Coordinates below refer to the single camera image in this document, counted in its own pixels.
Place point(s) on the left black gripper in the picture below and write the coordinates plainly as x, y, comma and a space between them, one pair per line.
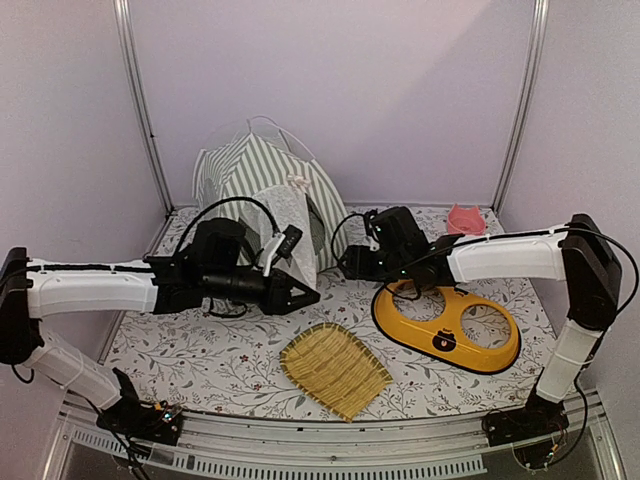
277, 299

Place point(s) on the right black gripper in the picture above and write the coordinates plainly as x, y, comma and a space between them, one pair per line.
361, 270

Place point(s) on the woven bamboo tray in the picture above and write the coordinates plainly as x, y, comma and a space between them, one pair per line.
330, 365

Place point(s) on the pink cat-ear pet bowl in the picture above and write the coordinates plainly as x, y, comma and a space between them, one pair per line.
465, 221

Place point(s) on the yellow double bowl holder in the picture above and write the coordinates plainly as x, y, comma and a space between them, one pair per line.
443, 337

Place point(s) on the striped green white pet tent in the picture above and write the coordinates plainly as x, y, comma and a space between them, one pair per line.
261, 160

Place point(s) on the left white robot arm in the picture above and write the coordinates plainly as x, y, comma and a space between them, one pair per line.
33, 289

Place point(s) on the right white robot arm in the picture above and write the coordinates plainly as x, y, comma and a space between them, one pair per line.
576, 253

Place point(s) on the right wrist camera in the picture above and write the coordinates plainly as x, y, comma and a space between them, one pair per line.
368, 218

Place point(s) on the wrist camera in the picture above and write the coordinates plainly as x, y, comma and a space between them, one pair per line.
278, 247
368, 218

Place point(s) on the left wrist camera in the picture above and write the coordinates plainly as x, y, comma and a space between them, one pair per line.
278, 247

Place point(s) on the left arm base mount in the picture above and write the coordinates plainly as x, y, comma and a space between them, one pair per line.
157, 422

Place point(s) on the front aluminium rail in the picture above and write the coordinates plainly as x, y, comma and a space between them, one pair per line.
448, 447

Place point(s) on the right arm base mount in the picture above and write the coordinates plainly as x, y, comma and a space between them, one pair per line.
537, 418

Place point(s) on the right aluminium frame post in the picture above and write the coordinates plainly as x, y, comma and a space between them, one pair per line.
533, 59

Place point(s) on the aluminium frame post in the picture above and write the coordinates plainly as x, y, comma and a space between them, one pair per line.
533, 59
125, 31

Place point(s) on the left aluminium frame post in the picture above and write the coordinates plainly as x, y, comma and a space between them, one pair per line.
125, 31

